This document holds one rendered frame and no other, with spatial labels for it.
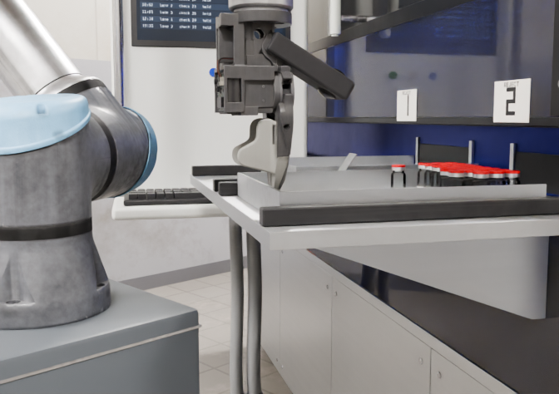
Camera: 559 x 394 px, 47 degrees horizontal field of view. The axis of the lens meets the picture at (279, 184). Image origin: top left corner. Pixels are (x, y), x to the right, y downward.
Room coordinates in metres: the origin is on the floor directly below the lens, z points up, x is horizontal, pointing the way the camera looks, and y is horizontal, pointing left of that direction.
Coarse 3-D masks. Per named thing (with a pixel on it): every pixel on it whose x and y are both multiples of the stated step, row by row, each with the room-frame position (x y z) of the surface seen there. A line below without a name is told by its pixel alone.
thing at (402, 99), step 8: (400, 96) 1.28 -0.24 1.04; (416, 96) 1.22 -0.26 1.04; (400, 104) 1.28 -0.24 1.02; (408, 104) 1.25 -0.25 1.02; (416, 104) 1.22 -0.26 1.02; (400, 112) 1.28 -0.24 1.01; (408, 112) 1.25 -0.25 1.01; (416, 112) 1.22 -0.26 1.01; (400, 120) 1.28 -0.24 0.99; (408, 120) 1.25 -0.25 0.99; (416, 120) 1.22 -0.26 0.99
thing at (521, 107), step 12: (504, 84) 0.95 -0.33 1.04; (516, 84) 0.92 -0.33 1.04; (528, 84) 0.89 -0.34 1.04; (504, 96) 0.94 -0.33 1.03; (516, 96) 0.92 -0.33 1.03; (528, 96) 0.89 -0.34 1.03; (504, 108) 0.94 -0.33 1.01; (516, 108) 0.92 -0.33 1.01; (528, 108) 0.89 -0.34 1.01; (504, 120) 0.94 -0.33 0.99; (516, 120) 0.92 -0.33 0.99; (528, 120) 0.89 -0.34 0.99
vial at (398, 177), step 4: (392, 168) 0.94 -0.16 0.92; (396, 168) 0.93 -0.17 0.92; (400, 168) 0.93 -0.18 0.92; (404, 168) 0.94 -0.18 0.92; (396, 172) 0.94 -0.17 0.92; (400, 172) 0.94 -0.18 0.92; (392, 176) 0.94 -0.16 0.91; (396, 176) 0.93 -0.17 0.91; (400, 176) 0.93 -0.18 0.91; (404, 176) 0.94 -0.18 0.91; (392, 180) 0.94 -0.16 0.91; (396, 180) 0.93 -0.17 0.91; (400, 180) 0.93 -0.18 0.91; (404, 180) 0.94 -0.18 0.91; (392, 184) 0.94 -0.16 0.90; (396, 184) 0.93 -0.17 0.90; (400, 184) 0.93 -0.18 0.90; (404, 184) 0.94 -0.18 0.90; (392, 188) 0.94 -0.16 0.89
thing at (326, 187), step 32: (256, 192) 0.83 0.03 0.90; (288, 192) 0.71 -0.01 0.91; (320, 192) 0.72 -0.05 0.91; (352, 192) 0.73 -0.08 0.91; (384, 192) 0.74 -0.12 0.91; (416, 192) 0.75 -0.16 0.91; (448, 192) 0.76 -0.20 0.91; (480, 192) 0.77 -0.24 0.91; (512, 192) 0.78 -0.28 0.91; (544, 192) 0.79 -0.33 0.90
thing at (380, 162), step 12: (324, 156) 1.35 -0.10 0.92; (336, 156) 1.36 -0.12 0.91; (360, 156) 1.37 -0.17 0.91; (372, 156) 1.38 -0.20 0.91; (384, 156) 1.38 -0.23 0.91; (396, 156) 1.39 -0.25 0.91; (408, 156) 1.40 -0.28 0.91; (288, 168) 1.11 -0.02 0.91; (300, 168) 1.07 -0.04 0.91; (312, 168) 1.07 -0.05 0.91; (324, 168) 1.08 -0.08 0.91; (336, 168) 1.09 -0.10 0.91; (360, 168) 1.10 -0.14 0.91; (372, 168) 1.10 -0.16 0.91; (384, 168) 1.11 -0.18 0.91; (408, 168) 1.12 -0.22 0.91
